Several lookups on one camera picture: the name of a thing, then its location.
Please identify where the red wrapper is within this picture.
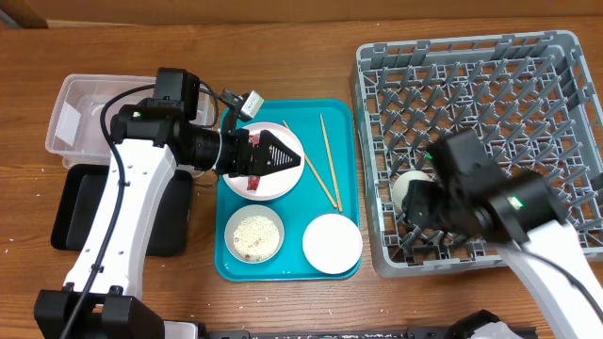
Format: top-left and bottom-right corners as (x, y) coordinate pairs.
(247, 134), (260, 191)

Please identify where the white cup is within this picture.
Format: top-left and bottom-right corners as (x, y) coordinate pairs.
(392, 170), (432, 213)

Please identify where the grey bowl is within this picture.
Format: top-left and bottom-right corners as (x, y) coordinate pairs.
(224, 204), (285, 264)

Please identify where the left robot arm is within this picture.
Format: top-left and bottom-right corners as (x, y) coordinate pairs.
(34, 68), (302, 339)

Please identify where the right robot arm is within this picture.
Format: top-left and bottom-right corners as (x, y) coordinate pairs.
(393, 129), (602, 338)

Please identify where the large white plate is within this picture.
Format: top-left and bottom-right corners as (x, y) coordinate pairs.
(221, 122), (305, 201)

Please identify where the teal plastic tray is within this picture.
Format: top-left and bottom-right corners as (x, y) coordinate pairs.
(215, 99), (360, 283)

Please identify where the wooden chopstick right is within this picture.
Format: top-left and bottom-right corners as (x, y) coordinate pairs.
(319, 114), (343, 213)

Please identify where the rice pile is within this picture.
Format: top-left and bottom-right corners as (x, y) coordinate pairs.
(233, 216), (280, 262)

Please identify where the small white plate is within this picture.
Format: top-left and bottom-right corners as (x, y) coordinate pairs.
(302, 214), (363, 275)

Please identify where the grey dish rack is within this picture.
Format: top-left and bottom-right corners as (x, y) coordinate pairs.
(351, 30), (602, 278)

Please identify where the black rectangular tray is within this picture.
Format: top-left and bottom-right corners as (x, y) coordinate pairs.
(50, 164), (193, 257)

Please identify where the clear plastic bin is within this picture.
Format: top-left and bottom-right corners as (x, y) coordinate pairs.
(44, 73), (218, 170)

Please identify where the black rail bottom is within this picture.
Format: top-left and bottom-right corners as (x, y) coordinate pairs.
(200, 310), (538, 339)

